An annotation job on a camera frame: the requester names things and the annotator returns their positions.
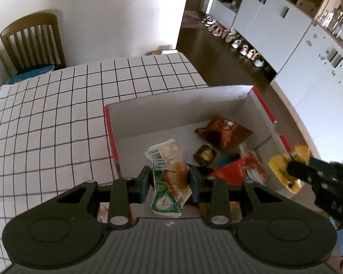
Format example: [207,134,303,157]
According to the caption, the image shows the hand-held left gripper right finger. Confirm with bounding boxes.
[189,166,288,229]

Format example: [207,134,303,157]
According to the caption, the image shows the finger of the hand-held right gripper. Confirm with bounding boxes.
[287,156,336,182]

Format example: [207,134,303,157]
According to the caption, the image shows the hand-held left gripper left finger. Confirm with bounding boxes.
[56,166,153,229]

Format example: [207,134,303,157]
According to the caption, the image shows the yellow snack packet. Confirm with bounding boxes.
[268,145,311,196]

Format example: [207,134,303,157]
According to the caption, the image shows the bun packet with green label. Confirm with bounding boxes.
[144,139,193,216]

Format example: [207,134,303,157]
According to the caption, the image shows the orange and white snack packet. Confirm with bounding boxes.
[207,148,267,186]

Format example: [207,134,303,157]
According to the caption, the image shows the red and gold foil packet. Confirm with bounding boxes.
[194,115,253,150]

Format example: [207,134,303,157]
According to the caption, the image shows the red cardboard box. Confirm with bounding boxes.
[103,85,293,224]

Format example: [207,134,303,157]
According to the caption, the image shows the small dark packet gold disc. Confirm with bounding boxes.
[193,144,218,166]

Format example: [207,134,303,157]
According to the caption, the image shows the blue snack packet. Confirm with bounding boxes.
[217,153,242,167]

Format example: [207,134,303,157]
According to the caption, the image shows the white cabinet with stickers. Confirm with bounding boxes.
[270,24,343,163]

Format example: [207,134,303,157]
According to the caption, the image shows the white checked tablecloth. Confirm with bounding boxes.
[0,52,209,274]

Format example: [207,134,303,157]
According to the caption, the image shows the small cardboard box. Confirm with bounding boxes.
[145,45,179,56]

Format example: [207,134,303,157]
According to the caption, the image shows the row of shoes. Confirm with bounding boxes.
[203,16,266,67]

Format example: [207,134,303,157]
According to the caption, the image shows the tall white two-door cabinet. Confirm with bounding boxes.
[234,0,315,75]

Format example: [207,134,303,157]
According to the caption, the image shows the wooden shelf with jars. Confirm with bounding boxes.
[313,0,343,53]

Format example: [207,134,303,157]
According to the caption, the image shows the blue box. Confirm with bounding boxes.
[4,64,55,85]

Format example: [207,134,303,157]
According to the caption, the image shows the pink floor mat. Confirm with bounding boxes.
[183,14,207,28]

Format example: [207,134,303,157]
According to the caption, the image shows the low white cabinet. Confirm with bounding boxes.
[210,0,241,32]

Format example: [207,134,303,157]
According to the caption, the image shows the wooden slatted chair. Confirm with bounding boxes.
[0,12,67,76]

